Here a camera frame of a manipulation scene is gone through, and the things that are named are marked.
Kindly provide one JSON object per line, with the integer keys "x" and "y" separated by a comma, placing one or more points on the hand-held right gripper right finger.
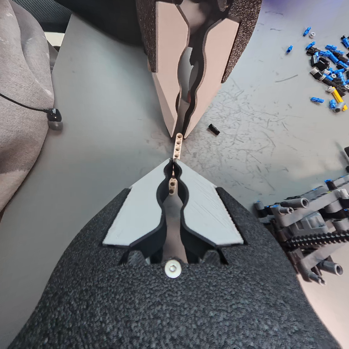
{"x": 210, "y": 215}

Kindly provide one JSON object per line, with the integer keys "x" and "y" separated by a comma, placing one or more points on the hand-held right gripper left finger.
{"x": 139, "y": 215}

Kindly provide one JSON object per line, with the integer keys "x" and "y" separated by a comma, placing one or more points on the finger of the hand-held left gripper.
{"x": 218, "y": 54}
{"x": 169, "y": 41}

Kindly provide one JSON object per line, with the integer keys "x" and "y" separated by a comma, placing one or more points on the small white connector piece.
{"x": 214, "y": 129}

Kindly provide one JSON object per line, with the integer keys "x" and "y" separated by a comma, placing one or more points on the white perforated toy beam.
{"x": 177, "y": 147}

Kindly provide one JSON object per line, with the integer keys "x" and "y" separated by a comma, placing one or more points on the black office chair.
{"x": 103, "y": 19}

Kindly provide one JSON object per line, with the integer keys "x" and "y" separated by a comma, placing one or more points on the pile of small toy pins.
{"x": 330, "y": 68}

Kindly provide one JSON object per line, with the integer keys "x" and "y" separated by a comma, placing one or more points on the grey toy chassis assembly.
{"x": 308, "y": 223}

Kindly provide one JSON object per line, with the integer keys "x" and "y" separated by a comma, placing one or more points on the black toy piece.
{"x": 346, "y": 152}

